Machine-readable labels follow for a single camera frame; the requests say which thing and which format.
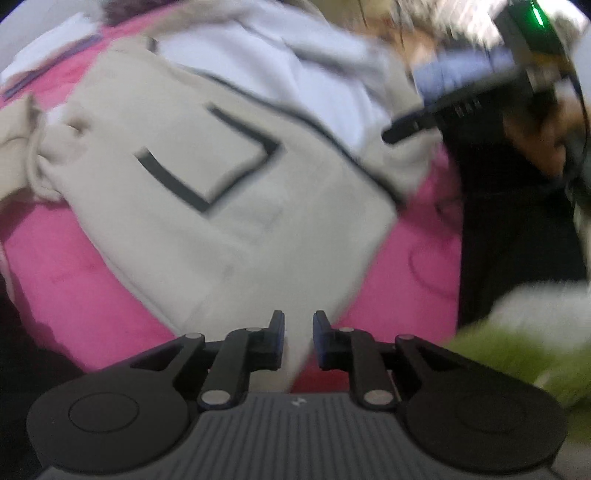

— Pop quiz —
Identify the person right leg black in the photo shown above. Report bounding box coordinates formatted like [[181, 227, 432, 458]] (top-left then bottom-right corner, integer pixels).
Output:
[[443, 117, 587, 327]]

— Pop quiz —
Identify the beige zip hoodie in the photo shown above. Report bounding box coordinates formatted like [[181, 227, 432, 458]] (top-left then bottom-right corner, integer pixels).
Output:
[[1, 1, 441, 391]]

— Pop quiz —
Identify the folded purple cloth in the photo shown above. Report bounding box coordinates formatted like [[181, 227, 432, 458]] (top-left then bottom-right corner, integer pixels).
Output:
[[1, 34, 102, 101]]

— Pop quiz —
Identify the folded white towel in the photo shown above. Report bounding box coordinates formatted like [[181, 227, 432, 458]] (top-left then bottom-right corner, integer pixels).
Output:
[[1, 13, 100, 85]]

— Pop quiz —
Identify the person right hand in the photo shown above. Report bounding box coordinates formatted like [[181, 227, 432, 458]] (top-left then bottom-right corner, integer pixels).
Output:
[[503, 96, 590, 177]]

